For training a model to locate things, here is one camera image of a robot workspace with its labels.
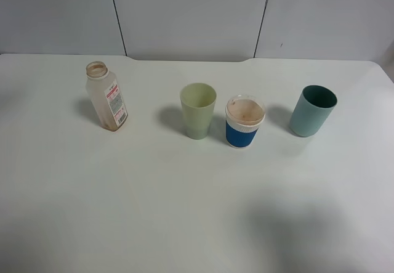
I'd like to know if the clear plastic drink bottle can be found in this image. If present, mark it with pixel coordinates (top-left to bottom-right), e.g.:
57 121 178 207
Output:
86 61 128 132

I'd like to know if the pale green plastic cup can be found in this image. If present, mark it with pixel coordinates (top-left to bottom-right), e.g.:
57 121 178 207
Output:
180 83 217 140

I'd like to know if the blue sleeved paper cup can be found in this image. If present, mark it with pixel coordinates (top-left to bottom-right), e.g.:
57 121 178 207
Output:
225 94 266 149

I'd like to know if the teal cylindrical cup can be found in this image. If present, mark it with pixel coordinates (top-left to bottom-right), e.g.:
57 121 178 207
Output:
289 85 337 137

